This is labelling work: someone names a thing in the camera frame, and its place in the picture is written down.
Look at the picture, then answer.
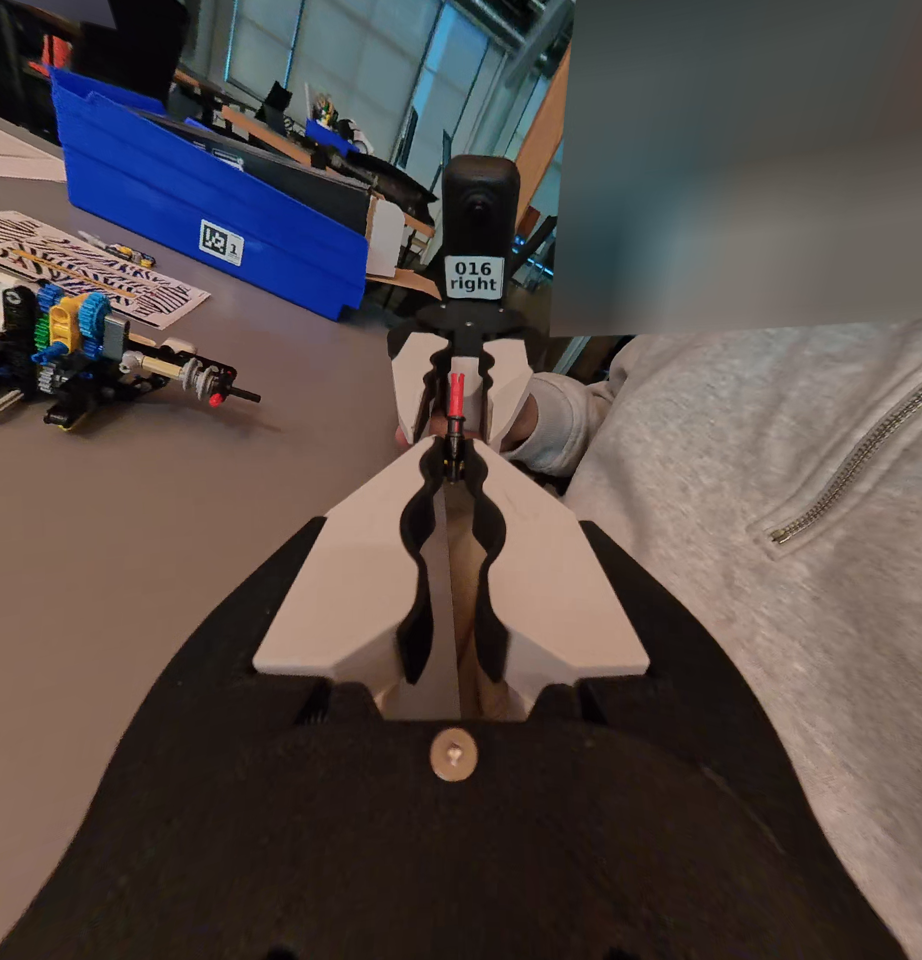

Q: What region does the person in grey hoodie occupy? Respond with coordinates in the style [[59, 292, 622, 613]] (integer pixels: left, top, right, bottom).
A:
[[562, 318, 922, 960]]

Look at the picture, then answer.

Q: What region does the striped sticker sheet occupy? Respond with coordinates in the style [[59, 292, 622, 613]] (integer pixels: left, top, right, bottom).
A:
[[0, 211, 210, 330]]

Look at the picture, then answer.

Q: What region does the small yellow lego piece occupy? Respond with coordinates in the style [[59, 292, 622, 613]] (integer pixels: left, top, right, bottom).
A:
[[77, 231, 158, 270]]

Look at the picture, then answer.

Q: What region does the wooden beam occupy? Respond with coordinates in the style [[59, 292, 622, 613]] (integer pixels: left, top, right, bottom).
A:
[[515, 43, 573, 230]]

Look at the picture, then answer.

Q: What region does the multicolour lego vehicle model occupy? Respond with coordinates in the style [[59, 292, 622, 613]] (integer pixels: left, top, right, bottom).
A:
[[0, 270, 263, 432]]

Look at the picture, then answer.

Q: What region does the blue plastic bin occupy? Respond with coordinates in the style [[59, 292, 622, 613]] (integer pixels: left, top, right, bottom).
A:
[[48, 66, 372, 322]]

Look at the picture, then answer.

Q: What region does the small blue bin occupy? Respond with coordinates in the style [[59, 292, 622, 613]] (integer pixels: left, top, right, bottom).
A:
[[305, 118, 360, 157]]

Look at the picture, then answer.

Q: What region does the person's right forearm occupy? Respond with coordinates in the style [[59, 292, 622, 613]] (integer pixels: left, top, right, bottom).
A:
[[506, 371, 627, 481]]

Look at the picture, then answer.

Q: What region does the cardboard box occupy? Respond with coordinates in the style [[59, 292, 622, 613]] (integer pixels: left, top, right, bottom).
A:
[[365, 193, 441, 301]]

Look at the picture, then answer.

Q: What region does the person's right hand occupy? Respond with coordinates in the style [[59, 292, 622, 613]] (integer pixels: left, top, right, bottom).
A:
[[504, 393, 543, 455]]

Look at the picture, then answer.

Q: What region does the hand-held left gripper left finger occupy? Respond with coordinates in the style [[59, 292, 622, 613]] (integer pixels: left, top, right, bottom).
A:
[[252, 435, 442, 723]]

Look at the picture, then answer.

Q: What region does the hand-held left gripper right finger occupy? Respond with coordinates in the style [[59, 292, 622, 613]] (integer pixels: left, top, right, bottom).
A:
[[461, 438, 651, 721]]

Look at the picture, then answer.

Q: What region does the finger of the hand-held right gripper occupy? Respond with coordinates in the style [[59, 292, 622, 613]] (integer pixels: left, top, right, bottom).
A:
[[472, 337, 537, 453], [388, 330, 451, 447]]

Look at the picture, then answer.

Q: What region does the wooden background desk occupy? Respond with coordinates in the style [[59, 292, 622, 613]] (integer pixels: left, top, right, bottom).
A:
[[172, 67, 439, 226]]

